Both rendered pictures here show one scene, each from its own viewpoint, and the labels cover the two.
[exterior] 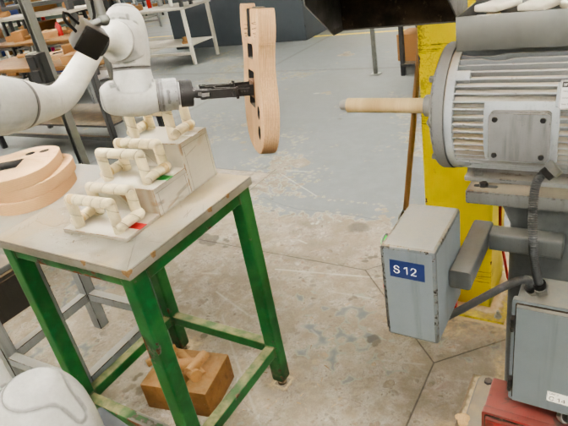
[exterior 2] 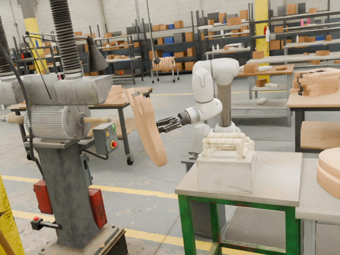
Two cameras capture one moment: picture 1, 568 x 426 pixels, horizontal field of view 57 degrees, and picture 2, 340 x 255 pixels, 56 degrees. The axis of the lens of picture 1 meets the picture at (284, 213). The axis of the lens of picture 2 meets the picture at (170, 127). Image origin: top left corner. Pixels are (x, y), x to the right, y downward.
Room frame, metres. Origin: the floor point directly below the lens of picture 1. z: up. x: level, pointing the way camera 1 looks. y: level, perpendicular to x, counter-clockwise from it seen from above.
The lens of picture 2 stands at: (3.14, -0.18, 1.75)
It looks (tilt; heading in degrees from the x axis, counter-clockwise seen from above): 17 degrees down; 169
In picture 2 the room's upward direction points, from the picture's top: 7 degrees counter-clockwise
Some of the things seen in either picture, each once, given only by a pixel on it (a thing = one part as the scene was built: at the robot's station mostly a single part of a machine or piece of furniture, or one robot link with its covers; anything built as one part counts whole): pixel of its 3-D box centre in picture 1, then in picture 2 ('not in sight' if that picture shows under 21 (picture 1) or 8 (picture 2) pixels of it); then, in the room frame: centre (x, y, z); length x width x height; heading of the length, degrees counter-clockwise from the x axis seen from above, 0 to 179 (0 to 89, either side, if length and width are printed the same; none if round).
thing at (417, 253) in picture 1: (463, 282); (97, 142); (0.79, -0.31, 0.99); 0.24 x 0.21 x 0.26; 54
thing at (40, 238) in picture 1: (156, 298); (246, 226); (1.57, 0.51, 0.55); 0.62 x 0.58 x 0.76; 54
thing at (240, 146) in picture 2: (147, 116); (240, 151); (1.80, 0.40, 1.15); 0.03 x 0.03 x 0.09
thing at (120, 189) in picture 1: (109, 188); (235, 147); (1.48, 0.50, 1.04); 0.20 x 0.03 x 0.03; 57
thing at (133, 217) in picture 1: (130, 219); not in sight; (1.40, 0.45, 0.96); 0.11 x 0.03 x 0.03; 148
